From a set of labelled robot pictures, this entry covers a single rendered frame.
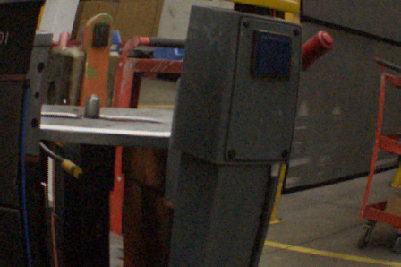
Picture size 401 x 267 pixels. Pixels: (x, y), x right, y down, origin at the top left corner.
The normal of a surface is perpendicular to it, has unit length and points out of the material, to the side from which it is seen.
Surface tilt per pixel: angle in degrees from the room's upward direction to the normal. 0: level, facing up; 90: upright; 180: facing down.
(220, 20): 90
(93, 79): 78
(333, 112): 93
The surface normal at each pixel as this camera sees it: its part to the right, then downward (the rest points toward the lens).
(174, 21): -0.67, 0.01
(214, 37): -0.85, -0.04
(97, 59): 0.52, -0.04
